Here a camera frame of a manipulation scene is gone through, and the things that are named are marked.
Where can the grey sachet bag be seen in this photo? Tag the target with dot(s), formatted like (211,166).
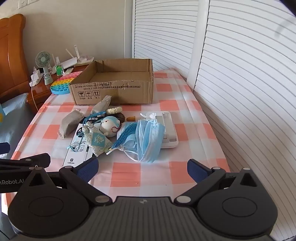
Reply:
(69,122)
(101,105)

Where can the white wall switch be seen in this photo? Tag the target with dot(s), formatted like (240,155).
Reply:
(29,1)

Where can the green desk fan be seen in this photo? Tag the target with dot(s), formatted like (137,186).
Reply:
(42,58)

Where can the white scrunchie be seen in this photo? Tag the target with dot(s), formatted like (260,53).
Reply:
(113,110)

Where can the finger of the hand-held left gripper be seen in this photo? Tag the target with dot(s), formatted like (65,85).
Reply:
(37,160)
(4,147)

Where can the checkered tablecloth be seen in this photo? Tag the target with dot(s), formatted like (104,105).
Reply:
(138,176)

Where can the white router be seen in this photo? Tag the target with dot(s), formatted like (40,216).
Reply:
(68,63)

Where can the brown scrunchie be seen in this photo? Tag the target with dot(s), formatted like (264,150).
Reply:
(120,117)

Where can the black pen box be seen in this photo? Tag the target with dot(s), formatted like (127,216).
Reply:
(91,119)

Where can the wooden nightstand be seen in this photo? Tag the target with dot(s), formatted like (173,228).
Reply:
(41,92)

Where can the rainbow pop toy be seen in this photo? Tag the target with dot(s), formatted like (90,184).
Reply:
(61,85)

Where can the small orange cone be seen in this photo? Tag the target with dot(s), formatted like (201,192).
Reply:
(131,118)

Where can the brown cardboard box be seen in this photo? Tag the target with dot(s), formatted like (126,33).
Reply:
(111,92)

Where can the plush doll with blue hat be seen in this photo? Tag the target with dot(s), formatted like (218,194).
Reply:
(108,127)

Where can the white power strip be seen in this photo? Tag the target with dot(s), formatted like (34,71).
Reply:
(35,78)

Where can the wooden headboard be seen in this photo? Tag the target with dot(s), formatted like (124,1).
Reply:
(11,58)

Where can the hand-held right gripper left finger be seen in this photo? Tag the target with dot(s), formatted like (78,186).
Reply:
(89,168)

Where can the white plastic box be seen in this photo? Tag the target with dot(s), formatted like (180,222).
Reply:
(170,136)

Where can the white flat stick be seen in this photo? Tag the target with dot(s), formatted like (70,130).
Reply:
(68,70)

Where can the white louvred closet door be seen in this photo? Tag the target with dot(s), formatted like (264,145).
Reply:
(249,92)
(166,34)

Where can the white flat box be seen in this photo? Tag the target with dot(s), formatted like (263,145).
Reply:
(86,59)

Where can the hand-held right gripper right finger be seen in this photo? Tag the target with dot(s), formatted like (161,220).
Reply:
(196,170)

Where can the white pen box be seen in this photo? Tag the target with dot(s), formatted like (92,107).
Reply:
(75,153)

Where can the floral sachet with blue tassel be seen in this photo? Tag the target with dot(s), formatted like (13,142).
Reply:
(96,141)

